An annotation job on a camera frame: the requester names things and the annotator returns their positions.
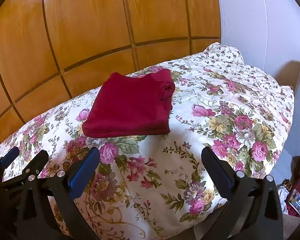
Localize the colourful small box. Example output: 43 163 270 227
288 189 300 216

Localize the dark red garment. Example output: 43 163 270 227
82 69 175 138

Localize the floral quilt bedspread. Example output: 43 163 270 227
0 43 294 239

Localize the wooden panelled wardrobe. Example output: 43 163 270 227
0 0 221 143

